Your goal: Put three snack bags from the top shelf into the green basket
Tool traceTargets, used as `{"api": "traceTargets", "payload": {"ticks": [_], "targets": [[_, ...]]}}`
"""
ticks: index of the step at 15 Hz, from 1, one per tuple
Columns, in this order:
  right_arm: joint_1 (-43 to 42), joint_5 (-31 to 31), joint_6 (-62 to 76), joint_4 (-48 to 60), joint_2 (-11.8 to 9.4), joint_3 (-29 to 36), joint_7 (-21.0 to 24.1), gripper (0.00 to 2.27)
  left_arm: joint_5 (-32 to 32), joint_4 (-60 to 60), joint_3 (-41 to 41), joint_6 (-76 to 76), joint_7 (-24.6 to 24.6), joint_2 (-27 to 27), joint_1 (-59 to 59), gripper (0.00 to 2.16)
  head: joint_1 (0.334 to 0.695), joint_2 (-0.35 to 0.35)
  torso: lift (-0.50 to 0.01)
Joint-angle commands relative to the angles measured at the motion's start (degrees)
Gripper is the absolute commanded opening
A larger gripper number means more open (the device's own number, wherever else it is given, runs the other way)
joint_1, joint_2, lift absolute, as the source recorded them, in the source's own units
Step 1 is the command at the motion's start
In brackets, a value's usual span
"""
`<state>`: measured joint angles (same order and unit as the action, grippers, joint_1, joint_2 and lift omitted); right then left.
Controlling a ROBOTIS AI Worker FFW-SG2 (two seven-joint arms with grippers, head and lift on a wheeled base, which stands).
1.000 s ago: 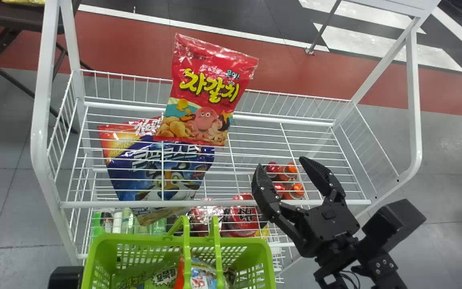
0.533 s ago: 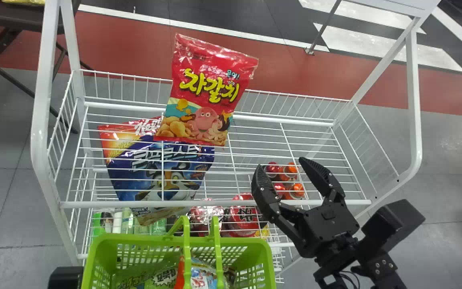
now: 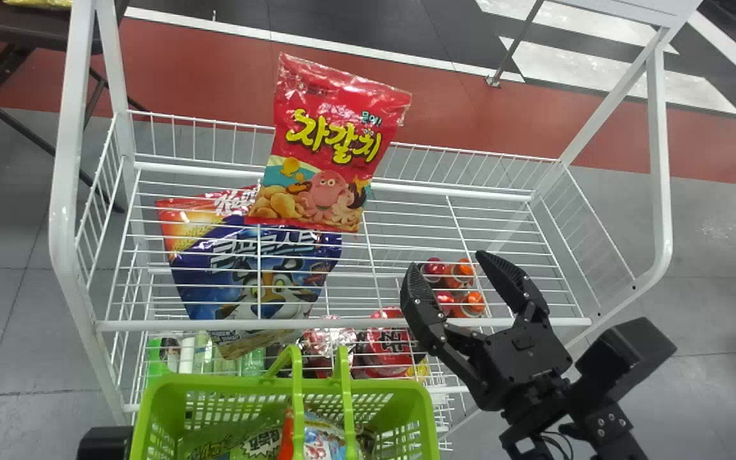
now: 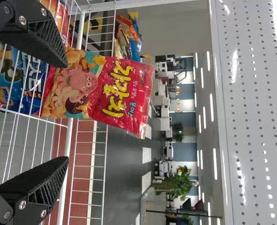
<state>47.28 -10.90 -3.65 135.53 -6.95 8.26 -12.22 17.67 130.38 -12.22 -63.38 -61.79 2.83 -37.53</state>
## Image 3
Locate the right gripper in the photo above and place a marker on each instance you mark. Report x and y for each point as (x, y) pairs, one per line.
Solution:
(521, 358)

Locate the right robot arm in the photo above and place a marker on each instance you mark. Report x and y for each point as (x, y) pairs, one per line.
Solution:
(604, 428)

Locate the green basket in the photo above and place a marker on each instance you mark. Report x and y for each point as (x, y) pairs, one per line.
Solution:
(406, 415)

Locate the blue snack packet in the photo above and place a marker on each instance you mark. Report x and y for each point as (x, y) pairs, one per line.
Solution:
(326, 441)

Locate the red snack packet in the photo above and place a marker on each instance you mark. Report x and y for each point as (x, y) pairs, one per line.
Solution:
(336, 108)

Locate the blue cereal bag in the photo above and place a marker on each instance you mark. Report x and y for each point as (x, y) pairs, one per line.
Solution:
(234, 281)

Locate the green snack packet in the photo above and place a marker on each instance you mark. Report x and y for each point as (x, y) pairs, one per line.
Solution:
(240, 444)

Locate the green bottle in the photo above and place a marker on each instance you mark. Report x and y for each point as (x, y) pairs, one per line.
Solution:
(158, 358)

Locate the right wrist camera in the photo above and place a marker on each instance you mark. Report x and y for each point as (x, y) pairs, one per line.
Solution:
(630, 351)

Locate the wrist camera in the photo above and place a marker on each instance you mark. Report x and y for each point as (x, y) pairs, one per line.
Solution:
(105, 444)
(630, 351)

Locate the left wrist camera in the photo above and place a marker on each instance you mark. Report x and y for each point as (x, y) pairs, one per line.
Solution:
(105, 444)

